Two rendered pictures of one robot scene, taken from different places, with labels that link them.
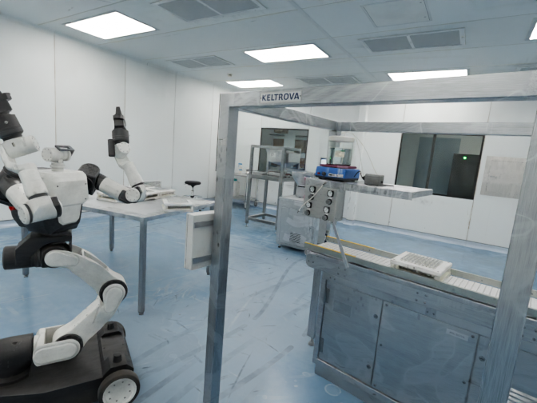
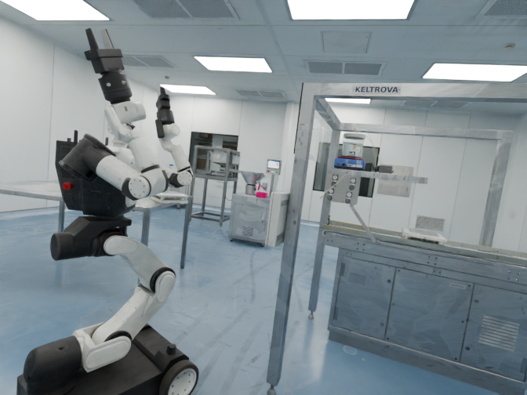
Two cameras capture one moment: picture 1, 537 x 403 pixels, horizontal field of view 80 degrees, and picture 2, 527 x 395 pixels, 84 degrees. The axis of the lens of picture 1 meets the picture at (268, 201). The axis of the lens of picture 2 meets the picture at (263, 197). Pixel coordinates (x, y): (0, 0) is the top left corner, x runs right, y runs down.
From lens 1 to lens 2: 0.87 m
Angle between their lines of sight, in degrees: 19
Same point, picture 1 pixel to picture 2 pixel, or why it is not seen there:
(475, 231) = (374, 222)
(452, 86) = not seen: outside the picture
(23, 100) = not seen: outside the picture
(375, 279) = (392, 250)
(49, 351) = (102, 352)
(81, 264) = (139, 251)
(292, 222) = (245, 217)
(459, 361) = (459, 306)
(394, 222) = (313, 217)
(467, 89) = not seen: outside the picture
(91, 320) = (140, 313)
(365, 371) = (379, 328)
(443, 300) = (449, 260)
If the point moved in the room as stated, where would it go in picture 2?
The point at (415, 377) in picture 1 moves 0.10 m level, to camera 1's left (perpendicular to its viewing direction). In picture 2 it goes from (423, 324) to (412, 325)
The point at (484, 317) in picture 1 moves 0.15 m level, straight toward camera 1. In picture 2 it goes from (481, 269) to (492, 276)
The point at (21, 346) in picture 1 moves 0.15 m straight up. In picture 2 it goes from (69, 351) to (71, 317)
